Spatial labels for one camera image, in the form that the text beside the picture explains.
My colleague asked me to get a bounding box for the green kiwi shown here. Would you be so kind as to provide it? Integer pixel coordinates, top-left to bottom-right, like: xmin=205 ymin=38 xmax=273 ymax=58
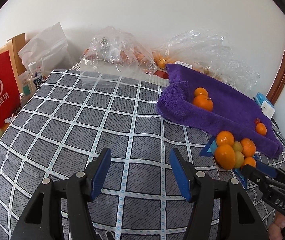
xmin=234 ymin=151 xmax=244 ymax=169
xmin=232 ymin=141 xmax=243 ymax=152

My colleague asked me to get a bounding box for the oval orange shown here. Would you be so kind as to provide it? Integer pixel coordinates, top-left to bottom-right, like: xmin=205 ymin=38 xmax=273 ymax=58
xmin=215 ymin=144 xmax=236 ymax=170

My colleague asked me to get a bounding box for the small red tomato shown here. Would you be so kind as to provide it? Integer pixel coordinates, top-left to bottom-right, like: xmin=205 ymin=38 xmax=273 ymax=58
xmin=254 ymin=118 xmax=261 ymax=125

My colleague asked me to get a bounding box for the small orange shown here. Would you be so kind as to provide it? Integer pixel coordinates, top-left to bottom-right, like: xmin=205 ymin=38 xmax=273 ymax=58
xmin=194 ymin=87 xmax=209 ymax=97
xmin=216 ymin=131 xmax=235 ymax=146

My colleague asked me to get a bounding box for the large orange with stem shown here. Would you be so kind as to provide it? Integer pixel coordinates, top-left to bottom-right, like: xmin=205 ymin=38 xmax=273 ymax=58
xmin=193 ymin=95 xmax=213 ymax=112

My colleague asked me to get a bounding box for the small orange front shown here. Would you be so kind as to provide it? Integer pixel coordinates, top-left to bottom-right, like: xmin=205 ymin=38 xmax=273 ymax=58
xmin=194 ymin=87 xmax=209 ymax=97

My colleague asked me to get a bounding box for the person's right hand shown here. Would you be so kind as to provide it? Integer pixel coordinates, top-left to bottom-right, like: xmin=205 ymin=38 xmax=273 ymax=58
xmin=268 ymin=212 xmax=285 ymax=240

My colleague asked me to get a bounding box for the grey checked tablecloth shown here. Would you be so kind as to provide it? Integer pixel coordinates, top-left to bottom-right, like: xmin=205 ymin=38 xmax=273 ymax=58
xmin=0 ymin=68 xmax=285 ymax=240

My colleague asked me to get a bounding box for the blue white box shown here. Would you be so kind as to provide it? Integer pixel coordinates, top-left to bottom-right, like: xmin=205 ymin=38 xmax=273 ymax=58
xmin=254 ymin=92 xmax=275 ymax=119

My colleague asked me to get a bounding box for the purple towel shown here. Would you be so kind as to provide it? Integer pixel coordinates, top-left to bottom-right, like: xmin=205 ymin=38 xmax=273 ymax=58
xmin=157 ymin=64 xmax=283 ymax=159

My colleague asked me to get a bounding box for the plastic bottle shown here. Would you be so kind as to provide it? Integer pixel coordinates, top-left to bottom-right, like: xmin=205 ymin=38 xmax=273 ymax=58
xmin=27 ymin=61 xmax=45 ymax=95

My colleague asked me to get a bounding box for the clear bag of oranges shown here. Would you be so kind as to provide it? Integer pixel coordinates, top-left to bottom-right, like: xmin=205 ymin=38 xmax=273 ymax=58
xmin=152 ymin=30 xmax=260 ymax=97

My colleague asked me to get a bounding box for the clear bag left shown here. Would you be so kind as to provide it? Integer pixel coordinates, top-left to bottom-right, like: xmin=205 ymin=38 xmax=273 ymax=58
xmin=80 ymin=26 xmax=158 ymax=79

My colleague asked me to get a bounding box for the white plastic bag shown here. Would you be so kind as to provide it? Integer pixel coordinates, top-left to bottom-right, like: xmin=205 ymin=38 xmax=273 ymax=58
xmin=18 ymin=22 xmax=76 ymax=76

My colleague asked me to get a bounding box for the cardboard box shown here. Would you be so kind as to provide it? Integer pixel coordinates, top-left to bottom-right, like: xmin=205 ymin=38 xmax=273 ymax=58
xmin=6 ymin=33 xmax=26 ymax=77

